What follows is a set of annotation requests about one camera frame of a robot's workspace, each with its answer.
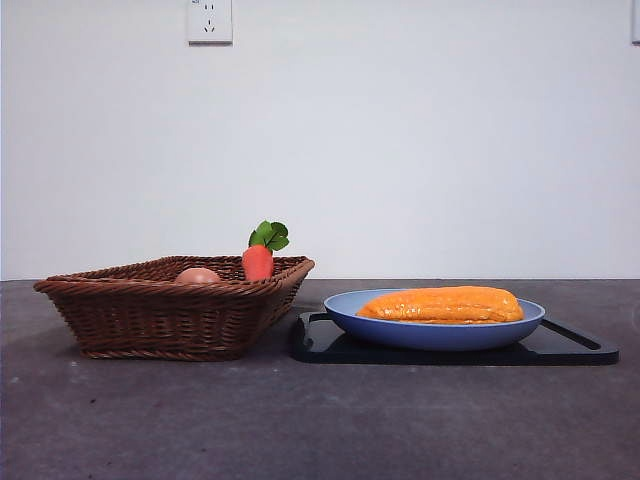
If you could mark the brown wicker basket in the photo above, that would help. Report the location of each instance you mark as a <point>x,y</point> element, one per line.
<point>160,320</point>

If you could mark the pale brown egg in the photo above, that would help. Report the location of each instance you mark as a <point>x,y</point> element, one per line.
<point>197,276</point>

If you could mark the white wall socket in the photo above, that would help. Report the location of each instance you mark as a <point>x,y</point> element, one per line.
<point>210,22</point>

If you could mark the orange-yellow corn cob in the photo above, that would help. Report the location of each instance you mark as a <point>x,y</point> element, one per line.
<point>440,306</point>

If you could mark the black rectangular tray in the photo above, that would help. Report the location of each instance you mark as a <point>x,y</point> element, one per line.
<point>560,351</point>

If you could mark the blue round plate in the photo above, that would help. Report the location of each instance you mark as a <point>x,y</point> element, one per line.
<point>425,337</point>

